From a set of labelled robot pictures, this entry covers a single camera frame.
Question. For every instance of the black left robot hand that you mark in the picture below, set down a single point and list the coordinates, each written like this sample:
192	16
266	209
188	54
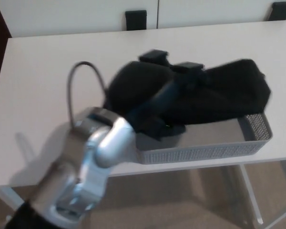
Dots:
133	88

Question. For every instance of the black fabric pencil case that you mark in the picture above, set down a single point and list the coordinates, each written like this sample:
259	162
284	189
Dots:
228	90

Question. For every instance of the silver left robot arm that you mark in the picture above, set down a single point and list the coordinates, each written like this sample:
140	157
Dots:
85	167

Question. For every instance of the grey perforated plastic basket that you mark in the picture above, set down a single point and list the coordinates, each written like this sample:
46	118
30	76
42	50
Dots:
205	152

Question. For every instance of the white table leg frame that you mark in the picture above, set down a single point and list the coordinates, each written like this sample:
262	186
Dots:
251	195
6	195

